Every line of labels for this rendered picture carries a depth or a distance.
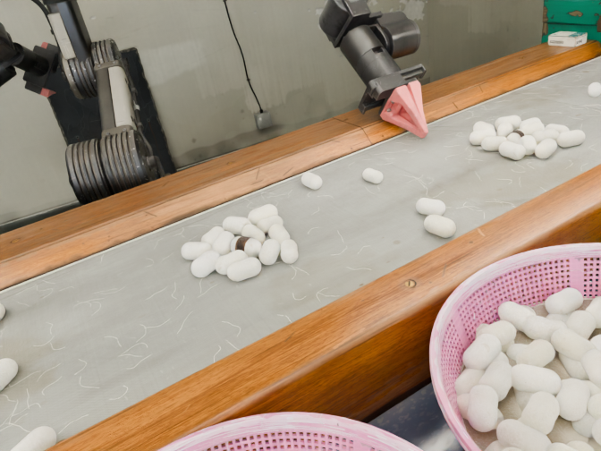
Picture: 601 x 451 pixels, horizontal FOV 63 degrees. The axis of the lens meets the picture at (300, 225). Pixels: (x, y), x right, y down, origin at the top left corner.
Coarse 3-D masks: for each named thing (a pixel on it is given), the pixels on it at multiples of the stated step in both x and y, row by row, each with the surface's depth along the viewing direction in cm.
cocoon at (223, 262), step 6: (234, 252) 52; (240, 252) 52; (222, 258) 51; (228, 258) 51; (234, 258) 51; (240, 258) 52; (246, 258) 52; (216, 264) 51; (222, 264) 51; (228, 264) 51; (216, 270) 52; (222, 270) 51
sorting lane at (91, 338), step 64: (448, 128) 77; (576, 128) 69; (256, 192) 69; (320, 192) 65; (384, 192) 62; (448, 192) 59; (512, 192) 57; (128, 256) 59; (320, 256) 52; (384, 256) 50; (0, 320) 52; (64, 320) 50; (128, 320) 48; (192, 320) 46; (256, 320) 45; (64, 384) 42; (128, 384) 41; (0, 448) 37
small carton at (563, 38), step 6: (552, 36) 99; (558, 36) 98; (564, 36) 97; (570, 36) 96; (576, 36) 95; (582, 36) 96; (552, 42) 100; (558, 42) 99; (564, 42) 98; (570, 42) 97; (576, 42) 96; (582, 42) 97
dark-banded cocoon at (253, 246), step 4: (240, 236) 54; (236, 240) 54; (248, 240) 53; (252, 240) 53; (256, 240) 53; (232, 244) 54; (248, 244) 53; (252, 244) 53; (256, 244) 53; (260, 244) 53; (232, 248) 54; (244, 248) 53; (248, 248) 53; (252, 248) 53; (256, 248) 53; (260, 248) 53; (248, 252) 53; (252, 252) 53; (256, 252) 53; (248, 256) 53; (252, 256) 53; (256, 256) 53
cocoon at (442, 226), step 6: (432, 216) 51; (438, 216) 51; (426, 222) 52; (432, 222) 51; (438, 222) 51; (444, 222) 50; (450, 222) 50; (426, 228) 52; (432, 228) 51; (438, 228) 50; (444, 228) 50; (450, 228) 50; (438, 234) 51; (444, 234) 50; (450, 234) 50
